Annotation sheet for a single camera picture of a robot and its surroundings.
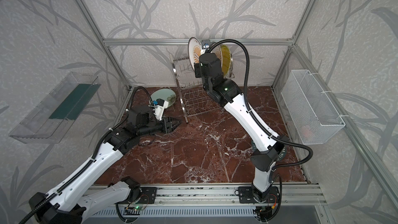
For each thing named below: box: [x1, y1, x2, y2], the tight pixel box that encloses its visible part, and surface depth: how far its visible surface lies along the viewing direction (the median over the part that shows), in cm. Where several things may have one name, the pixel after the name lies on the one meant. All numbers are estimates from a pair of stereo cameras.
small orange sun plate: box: [187, 36, 202, 72], surface depth 74 cm
